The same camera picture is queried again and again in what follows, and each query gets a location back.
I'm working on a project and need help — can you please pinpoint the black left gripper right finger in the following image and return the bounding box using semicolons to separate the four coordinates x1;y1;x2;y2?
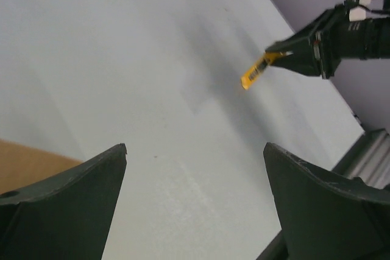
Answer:
263;142;389;259

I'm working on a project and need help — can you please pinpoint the yellow utility knife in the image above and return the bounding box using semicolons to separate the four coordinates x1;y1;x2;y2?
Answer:
241;53;278;90

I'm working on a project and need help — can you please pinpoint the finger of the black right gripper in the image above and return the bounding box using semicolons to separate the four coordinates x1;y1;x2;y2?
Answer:
264;10;333;54
268;52;321;77

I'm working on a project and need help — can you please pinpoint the brown cardboard express box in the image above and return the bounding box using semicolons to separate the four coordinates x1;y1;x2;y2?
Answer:
0;139;82;194

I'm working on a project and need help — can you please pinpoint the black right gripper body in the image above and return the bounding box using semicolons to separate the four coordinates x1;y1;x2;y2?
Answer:
311;9;343;79

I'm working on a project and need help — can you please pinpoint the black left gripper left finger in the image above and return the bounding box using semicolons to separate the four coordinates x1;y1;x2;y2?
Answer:
1;144;127;259

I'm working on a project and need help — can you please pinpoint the aluminium frame rail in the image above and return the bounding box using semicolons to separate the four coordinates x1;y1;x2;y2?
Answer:
332;129;389;189

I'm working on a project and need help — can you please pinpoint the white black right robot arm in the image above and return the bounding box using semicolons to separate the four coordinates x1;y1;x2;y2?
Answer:
265;8;389;79

